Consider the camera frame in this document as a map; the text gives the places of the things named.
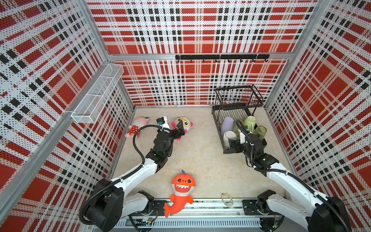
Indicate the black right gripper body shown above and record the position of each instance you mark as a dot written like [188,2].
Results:
[238,147]

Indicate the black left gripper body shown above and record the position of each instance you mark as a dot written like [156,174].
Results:
[175,135]

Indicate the tall green plastic cup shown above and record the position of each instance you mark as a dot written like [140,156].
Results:
[260,131]

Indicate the light green ceramic mug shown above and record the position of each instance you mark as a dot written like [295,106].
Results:
[250,123]

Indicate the white mug red inside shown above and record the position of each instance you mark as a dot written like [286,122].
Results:
[228,137]

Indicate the purple plastic cup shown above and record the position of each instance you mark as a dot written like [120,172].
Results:
[227,125]

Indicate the black wire dish rack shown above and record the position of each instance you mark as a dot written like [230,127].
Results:
[237,103]

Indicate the short green plastic cup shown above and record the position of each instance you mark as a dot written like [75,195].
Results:
[236,130]

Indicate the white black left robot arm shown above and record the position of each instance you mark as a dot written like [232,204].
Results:
[109,201]

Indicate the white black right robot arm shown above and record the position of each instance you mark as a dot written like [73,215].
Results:
[308,207]

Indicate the pink plush yellow glasses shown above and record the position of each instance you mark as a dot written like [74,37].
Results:
[186,122]

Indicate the pink pig plush red dress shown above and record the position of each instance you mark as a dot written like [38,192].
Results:
[136,125]

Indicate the orange shark plush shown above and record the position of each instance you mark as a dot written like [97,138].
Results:
[182,185]

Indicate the rubber band loop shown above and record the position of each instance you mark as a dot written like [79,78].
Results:
[227,199]

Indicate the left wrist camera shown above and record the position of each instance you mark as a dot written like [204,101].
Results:
[163,123]

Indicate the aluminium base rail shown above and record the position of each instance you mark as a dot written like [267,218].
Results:
[205,213]

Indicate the black wall hook rail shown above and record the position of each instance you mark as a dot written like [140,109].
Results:
[252,57]

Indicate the white wire wall basket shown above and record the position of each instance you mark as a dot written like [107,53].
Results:
[93,103]

